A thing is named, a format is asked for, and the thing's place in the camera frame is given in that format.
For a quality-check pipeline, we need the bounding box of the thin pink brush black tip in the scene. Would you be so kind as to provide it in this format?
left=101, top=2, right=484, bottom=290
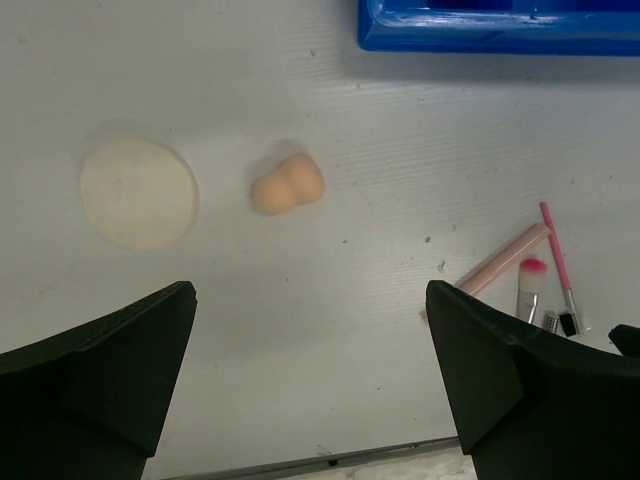
left=539, top=201, right=585, bottom=338

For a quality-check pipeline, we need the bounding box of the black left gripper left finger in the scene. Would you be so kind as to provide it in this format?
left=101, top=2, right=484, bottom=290
left=1, top=281, right=197, bottom=479

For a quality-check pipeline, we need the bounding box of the blue plastic organizer tray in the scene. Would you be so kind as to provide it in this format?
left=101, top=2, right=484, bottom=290
left=357, top=0, right=639, bottom=57

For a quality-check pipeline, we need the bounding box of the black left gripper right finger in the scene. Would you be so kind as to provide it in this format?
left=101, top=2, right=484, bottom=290
left=425, top=281, right=639, bottom=479

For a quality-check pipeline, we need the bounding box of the beige pink pencil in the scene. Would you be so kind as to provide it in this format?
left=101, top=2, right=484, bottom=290
left=456, top=223, right=551, bottom=296

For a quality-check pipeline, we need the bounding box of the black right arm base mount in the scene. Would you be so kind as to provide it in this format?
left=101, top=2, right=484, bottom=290
left=608, top=325, right=640, bottom=359

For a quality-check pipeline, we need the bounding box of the peach makeup sponge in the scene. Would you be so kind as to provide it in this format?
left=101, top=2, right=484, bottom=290
left=252, top=153, right=326, bottom=215

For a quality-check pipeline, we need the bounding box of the round beige powder puff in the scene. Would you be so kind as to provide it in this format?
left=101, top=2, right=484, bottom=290
left=79, top=139, right=199, bottom=251

